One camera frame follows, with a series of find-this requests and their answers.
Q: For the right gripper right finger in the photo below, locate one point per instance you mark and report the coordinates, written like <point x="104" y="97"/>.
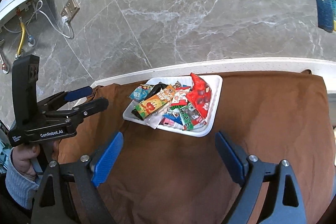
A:
<point x="283" y="200"/>

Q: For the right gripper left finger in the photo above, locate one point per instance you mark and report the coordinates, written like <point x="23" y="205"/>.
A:
<point x="53" y="202"/>

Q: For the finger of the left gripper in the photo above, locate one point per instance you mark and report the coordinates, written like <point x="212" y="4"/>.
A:
<point x="50" y="113"/>
<point x="68" y="96"/>

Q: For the panda blue snack packet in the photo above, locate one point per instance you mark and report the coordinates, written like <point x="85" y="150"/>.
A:
<point x="141" y="92"/>

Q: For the clear white sausage packet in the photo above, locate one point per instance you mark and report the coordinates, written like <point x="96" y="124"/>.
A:
<point x="153" y="120"/>

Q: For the black snack packet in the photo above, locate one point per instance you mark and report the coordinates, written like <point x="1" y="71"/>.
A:
<point x="157" y="88"/>

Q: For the green clear seed packet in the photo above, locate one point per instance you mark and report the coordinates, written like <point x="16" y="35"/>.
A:
<point x="190" y="117"/>

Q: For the red snack bag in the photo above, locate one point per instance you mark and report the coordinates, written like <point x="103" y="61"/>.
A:
<point x="200" y="95"/>

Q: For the pink Pororo packet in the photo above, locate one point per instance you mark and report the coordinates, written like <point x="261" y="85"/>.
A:
<point x="172" y="124"/>

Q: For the blue orange snack packet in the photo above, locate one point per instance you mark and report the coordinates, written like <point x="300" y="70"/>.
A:
<point x="173" y="115"/>

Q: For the red fruit candy packet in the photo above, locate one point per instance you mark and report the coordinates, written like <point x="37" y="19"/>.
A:
<point x="180" y="98"/>

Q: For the grey sleeve forearm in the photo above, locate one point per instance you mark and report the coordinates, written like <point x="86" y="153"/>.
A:
<point x="20" y="188"/>

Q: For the person left hand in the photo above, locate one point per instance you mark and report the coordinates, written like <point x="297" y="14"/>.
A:
<point x="21" y="159"/>

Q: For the brown tablecloth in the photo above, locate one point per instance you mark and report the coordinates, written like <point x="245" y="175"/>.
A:
<point x="163" y="177"/>

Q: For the white plastic tray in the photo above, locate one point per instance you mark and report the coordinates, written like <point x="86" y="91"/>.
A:
<point x="215" y="82"/>

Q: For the blue hanging towel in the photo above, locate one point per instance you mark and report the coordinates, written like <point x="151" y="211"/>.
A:
<point x="326" y="14"/>

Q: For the wall socket plate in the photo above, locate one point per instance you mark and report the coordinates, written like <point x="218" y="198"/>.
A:
<point x="70" y="9"/>

